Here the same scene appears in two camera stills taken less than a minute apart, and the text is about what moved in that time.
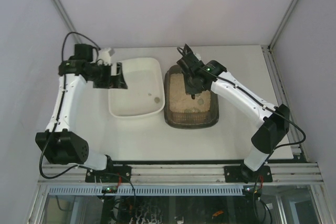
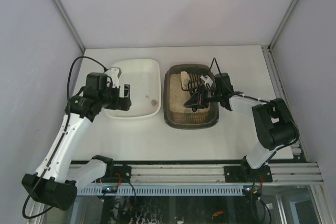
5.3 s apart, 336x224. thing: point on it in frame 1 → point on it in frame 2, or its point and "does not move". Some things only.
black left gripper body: x=112 y=76 → x=115 y=98
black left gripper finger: x=118 y=81 → x=127 y=92
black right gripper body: x=192 y=89 → x=203 y=97
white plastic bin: x=144 y=78 does not move
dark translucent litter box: x=181 y=111 does not move
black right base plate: x=244 y=174 does not move
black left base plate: x=111 y=174 does not move
